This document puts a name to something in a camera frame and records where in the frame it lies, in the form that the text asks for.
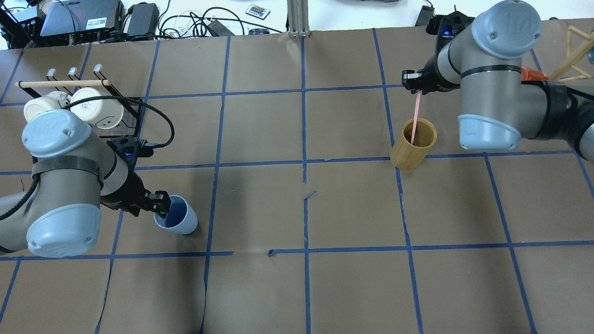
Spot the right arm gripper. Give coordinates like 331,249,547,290
401,13,475,93

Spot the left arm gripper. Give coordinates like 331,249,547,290
100,136,171,218

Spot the pink chopstick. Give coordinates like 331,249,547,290
410,91,422,146

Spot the light blue plastic cup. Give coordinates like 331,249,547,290
153,195,199,235

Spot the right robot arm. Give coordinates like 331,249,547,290
116,0,593,193

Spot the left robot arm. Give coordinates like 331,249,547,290
0,109,172,258

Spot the white cup on rack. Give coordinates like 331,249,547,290
70,87,124,129
23,90,72,123

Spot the bamboo cylinder holder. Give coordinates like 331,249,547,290
390,118,437,171

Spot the orange mug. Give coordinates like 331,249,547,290
521,66,548,82

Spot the wooden mug tree stand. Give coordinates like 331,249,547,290
548,26,594,82

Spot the small remote control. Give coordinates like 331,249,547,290
245,4,271,20

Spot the black power adapter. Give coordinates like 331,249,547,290
125,3,160,36

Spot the black wire cup rack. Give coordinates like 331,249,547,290
15,64,142,139

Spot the aluminium frame post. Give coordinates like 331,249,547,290
286,0,310,38

